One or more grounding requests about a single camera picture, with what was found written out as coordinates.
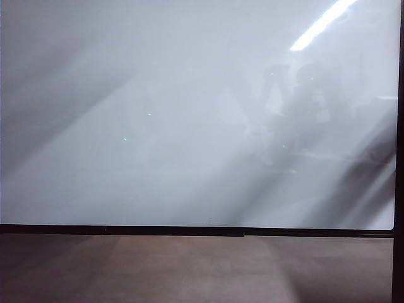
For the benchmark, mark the white glossy whiteboard panel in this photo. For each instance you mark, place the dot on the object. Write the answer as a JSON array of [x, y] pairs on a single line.
[[176, 110]]

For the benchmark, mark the black whiteboard stand frame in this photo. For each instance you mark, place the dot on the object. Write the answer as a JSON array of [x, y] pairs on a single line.
[[189, 230]]

